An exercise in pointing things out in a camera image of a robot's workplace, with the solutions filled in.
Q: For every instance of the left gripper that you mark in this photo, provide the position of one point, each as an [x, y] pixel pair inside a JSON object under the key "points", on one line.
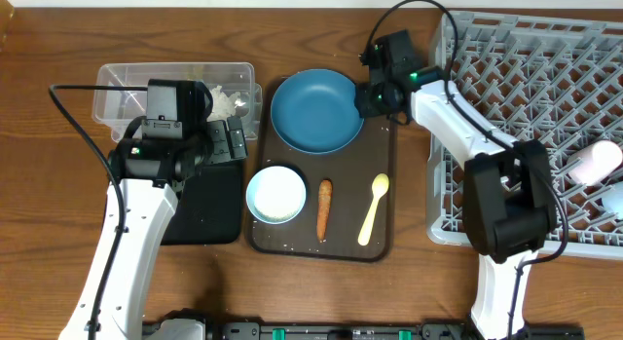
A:
{"points": [[215, 135]]}

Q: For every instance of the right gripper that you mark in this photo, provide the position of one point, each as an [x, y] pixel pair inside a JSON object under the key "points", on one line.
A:
{"points": [[369, 102]]}

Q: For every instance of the white tissue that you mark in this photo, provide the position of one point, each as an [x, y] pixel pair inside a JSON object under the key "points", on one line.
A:
{"points": [[226, 106]]}

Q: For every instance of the dark blue plate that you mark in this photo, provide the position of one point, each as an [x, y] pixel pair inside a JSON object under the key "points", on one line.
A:
{"points": [[313, 111]]}

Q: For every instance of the pink plastic cup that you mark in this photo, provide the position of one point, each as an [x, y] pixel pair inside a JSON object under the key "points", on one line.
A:
{"points": [[595, 162]]}

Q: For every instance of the light blue plastic cup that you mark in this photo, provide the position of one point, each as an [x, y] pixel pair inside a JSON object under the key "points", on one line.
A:
{"points": [[612, 200]]}

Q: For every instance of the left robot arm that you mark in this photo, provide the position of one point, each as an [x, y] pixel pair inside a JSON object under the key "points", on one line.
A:
{"points": [[112, 302]]}

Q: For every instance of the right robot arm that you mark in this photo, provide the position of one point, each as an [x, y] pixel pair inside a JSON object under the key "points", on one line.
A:
{"points": [[507, 205]]}

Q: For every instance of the clear plastic waste bin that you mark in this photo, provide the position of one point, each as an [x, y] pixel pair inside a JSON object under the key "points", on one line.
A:
{"points": [[116, 109]]}

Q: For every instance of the black waste bin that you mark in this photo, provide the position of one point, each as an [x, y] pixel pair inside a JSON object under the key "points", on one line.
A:
{"points": [[209, 196]]}

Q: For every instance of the grey dishwasher rack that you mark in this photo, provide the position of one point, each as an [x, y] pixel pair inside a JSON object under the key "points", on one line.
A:
{"points": [[555, 80]]}

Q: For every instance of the light blue bowl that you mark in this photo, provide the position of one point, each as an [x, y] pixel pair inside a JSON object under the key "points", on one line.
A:
{"points": [[275, 195]]}

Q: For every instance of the dark brown serving tray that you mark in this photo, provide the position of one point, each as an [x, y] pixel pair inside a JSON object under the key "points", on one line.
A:
{"points": [[351, 171]]}

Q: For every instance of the pale yellow plastic spoon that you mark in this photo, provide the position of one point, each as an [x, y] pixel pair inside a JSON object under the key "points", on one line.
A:
{"points": [[379, 188]]}

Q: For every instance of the orange carrot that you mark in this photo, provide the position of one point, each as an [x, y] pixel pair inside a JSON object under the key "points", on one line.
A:
{"points": [[324, 204]]}

